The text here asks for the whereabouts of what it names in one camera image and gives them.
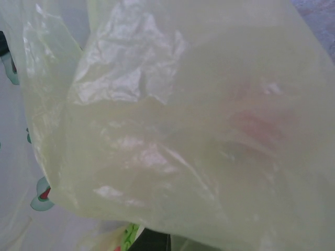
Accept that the yellow avocado print plastic bag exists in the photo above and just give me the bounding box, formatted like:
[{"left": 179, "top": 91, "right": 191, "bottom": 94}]
[{"left": 0, "top": 0, "right": 335, "bottom": 251}]

